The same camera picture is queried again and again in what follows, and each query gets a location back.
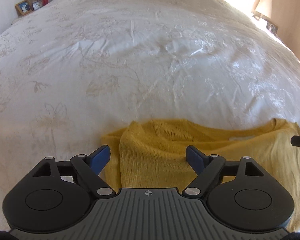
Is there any mustard yellow knit sweater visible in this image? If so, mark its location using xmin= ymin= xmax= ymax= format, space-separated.
xmin=101 ymin=119 xmax=300 ymax=232

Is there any white floral bedspread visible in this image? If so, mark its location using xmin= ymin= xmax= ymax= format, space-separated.
xmin=0 ymin=0 xmax=300 ymax=229

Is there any wooden picture frame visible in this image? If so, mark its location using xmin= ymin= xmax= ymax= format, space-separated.
xmin=15 ymin=0 xmax=33 ymax=16

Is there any small silver picture frame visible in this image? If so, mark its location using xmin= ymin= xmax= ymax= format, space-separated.
xmin=32 ymin=0 xmax=43 ymax=11

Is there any beige bedside lamp right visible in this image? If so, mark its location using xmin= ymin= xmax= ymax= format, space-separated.
xmin=251 ymin=0 xmax=273 ymax=21

